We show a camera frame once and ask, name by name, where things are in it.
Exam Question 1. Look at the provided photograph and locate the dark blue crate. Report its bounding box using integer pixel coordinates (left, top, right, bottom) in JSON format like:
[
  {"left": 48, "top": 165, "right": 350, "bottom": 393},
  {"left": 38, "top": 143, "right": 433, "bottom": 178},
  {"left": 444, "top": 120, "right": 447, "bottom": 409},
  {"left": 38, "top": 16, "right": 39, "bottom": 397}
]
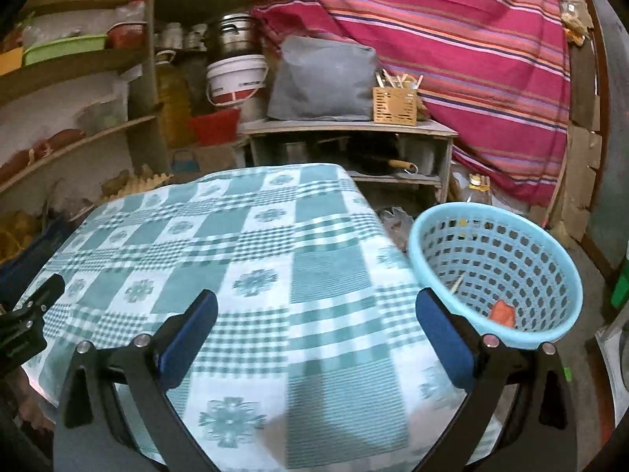
[{"left": 0, "top": 218, "right": 72, "bottom": 310}]

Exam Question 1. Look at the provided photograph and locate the light blue laundry basket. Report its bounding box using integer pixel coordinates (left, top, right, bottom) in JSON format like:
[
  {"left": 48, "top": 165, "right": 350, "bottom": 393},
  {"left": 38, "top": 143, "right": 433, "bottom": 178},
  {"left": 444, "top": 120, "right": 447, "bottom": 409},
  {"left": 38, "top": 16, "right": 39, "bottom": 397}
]
[{"left": 407, "top": 203, "right": 583, "bottom": 350}]

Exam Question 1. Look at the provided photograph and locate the green container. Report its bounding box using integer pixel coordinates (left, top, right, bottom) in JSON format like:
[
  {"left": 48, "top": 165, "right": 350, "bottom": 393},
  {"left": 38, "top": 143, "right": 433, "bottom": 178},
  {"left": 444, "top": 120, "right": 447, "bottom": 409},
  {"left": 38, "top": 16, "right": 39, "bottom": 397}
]
[{"left": 610, "top": 257, "right": 629, "bottom": 310}]

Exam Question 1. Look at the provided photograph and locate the yellow egg tray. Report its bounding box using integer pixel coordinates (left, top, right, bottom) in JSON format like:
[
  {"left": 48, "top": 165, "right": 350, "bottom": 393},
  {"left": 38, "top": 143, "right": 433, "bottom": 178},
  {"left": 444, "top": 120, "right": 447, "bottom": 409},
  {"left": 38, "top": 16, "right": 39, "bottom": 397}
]
[{"left": 98, "top": 164, "right": 174, "bottom": 205}]

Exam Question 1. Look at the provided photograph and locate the green checked tablecloth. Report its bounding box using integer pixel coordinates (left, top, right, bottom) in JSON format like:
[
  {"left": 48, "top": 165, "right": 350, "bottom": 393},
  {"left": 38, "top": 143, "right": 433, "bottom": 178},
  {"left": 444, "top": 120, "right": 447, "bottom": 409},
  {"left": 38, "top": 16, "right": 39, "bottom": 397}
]
[{"left": 26, "top": 163, "right": 465, "bottom": 471}]

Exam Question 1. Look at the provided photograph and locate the oil bottle yellow label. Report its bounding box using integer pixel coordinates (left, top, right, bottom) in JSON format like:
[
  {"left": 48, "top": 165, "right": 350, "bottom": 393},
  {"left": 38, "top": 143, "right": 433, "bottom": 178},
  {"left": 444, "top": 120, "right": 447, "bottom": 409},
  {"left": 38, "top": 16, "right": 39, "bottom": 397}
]
[{"left": 464, "top": 174, "right": 491, "bottom": 206}]

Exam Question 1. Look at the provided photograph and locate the grey wooden side shelf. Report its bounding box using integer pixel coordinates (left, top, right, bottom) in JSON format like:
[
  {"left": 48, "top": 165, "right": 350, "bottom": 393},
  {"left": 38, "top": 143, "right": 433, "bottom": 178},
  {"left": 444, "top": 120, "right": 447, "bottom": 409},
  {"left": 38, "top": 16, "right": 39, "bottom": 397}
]
[{"left": 242, "top": 120, "right": 458, "bottom": 216}]

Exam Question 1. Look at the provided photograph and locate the red plastic basin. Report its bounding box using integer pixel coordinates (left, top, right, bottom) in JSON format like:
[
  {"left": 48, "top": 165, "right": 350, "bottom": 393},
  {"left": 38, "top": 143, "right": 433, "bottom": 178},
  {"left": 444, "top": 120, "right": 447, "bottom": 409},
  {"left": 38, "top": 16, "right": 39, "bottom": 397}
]
[{"left": 189, "top": 108, "right": 240, "bottom": 146}]

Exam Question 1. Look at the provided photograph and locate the green plastic basin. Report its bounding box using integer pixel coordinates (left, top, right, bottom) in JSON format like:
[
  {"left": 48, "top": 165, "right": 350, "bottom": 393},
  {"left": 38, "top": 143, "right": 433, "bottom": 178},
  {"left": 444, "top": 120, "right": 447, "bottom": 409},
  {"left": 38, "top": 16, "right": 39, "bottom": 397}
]
[{"left": 22, "top": 34, "right": 107, "bottom": 66}]

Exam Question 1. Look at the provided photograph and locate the white plastic bucket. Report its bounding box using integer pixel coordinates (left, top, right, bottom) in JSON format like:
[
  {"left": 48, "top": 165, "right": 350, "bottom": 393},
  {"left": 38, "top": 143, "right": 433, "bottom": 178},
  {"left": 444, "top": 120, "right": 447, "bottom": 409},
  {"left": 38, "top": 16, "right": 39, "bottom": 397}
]
[{"left": 206, "top": 54, "right": 269, "bottom": 108}]

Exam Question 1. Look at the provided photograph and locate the wooden utensil holder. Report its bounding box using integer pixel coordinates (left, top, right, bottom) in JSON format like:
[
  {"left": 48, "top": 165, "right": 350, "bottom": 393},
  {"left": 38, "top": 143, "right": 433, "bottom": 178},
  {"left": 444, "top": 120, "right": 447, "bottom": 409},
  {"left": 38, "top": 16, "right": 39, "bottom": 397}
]
[{"left": 372, "top": 69, "right": 430, "bottom": 126}]

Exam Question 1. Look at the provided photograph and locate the steel pot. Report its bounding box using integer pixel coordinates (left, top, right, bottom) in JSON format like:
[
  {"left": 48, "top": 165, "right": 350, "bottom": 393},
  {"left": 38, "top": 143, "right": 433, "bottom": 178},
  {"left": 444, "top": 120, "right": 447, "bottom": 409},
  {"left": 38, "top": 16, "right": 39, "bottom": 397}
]
[{"left": 205, "top": 13, "right": 262, "bottom": 61}]

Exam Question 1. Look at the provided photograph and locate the red striped curtain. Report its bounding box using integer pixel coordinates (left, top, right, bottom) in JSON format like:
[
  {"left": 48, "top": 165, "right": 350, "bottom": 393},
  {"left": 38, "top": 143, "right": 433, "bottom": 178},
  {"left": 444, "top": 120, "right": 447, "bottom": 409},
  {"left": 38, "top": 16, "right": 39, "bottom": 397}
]
[{"left": 257, "top": 0, "right": 570, "bottom": 207}]

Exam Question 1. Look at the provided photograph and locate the grey fabric bag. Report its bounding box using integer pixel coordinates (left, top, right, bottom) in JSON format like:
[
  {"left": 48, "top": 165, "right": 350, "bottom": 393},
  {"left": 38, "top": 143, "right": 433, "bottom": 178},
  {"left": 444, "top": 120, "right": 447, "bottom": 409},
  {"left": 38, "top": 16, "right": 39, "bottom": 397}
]
[{"left": 268, "top": 35, "right": 379, "bottom": 122}]

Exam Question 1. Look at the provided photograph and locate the wooden wall shelf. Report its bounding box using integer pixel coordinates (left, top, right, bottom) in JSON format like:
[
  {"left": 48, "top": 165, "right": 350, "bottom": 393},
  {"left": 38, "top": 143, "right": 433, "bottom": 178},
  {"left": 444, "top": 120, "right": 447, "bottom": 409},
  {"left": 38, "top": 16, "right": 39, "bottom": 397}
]
[{"left": 1, "top": 0, "right": 171, "bottom": 212}]

